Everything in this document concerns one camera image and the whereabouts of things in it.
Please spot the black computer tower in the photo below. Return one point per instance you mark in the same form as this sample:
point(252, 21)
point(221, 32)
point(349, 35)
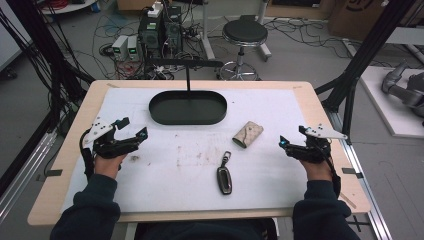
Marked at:
point(160, 31)

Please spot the white board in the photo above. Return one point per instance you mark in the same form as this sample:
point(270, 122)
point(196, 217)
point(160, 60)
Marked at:
point(383, 106)

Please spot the beige key case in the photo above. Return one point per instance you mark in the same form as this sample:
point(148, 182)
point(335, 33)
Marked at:
point(248, 134)

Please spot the black tape strip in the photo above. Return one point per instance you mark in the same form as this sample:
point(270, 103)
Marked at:
point(351, 172)
point(53, 173)

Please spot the person's left hand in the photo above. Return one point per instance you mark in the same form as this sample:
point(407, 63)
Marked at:
point(108, 166)

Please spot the person's lap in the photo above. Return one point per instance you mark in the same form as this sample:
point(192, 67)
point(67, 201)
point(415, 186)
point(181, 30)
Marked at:
point(203, 230)

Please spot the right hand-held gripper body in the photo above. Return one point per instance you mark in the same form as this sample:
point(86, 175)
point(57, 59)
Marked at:
point(313, 146)

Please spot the black oval tray with hanger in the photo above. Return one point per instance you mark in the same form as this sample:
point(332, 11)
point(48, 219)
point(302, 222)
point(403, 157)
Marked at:
point(188, 108)

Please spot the black round stool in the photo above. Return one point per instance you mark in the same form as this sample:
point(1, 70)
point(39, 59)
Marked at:
point(245, 31)

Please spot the grey power supply unit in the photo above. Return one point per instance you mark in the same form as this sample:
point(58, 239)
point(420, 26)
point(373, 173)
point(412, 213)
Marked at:
point(119, 46)
point(133, 48)

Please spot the black car key fob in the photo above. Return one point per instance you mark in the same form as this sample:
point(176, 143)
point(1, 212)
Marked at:
point(224, 178)

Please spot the white table mat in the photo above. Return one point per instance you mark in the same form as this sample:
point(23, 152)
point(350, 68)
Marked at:
point(186, 186)

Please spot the cardboard box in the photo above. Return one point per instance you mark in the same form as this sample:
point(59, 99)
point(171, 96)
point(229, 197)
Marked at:
point(360, 13)

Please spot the person's right hand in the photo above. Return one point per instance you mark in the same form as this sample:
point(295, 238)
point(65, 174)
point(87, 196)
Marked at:
point(316, 170)

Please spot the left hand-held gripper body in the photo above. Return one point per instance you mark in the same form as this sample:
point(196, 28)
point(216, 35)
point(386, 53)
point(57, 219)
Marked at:
point(110, 146)

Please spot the black metal frame post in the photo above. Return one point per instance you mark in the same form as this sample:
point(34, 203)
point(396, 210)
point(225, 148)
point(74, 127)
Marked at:
point(363, 56)
point(43, 50)

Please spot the aluminium rail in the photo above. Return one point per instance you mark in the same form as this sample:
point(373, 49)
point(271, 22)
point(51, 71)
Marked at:
point(363, 193)
point(23, 176)

